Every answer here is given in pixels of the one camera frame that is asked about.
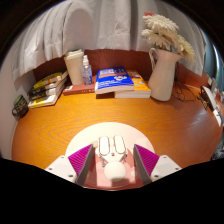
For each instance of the white curtain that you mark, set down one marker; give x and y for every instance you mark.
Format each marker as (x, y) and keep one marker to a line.
(100, 23)

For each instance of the pink cartoon mouse pad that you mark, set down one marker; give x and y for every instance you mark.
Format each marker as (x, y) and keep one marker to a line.
(110, 128)

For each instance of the blue book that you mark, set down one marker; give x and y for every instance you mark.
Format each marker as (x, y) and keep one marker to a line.
(115, 78)

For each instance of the white laptop device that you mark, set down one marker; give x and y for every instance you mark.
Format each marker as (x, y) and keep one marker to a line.
(209, 96)

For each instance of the white ceramic jug vase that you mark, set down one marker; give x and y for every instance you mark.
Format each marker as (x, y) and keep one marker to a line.
(163, 76)

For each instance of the clear spray bottle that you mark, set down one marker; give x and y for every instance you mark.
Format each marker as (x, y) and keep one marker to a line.
(87, 75)

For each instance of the white computer mouse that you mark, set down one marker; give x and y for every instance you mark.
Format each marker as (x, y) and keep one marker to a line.
(115, 171)

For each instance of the red-brown book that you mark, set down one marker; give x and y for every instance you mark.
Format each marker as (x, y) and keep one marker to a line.
(78, 89)

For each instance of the white flower bunch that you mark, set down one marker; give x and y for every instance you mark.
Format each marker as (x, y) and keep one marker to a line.
(163, 25)

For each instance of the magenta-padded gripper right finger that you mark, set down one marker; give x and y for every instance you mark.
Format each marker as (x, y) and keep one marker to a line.
(146, 159)

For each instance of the yellow and black book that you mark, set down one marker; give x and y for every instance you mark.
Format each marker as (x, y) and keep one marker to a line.
(50, 79)

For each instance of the dark glass window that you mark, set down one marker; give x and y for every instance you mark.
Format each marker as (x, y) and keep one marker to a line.
(213, 63)

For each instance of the pale yellow book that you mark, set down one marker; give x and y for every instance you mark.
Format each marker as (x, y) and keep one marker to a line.
(45, 101)

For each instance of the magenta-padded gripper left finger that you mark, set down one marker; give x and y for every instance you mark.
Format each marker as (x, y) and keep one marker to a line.
(80, 160)

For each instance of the white lidded tumbler cup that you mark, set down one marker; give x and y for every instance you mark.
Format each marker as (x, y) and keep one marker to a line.
(75, 68)

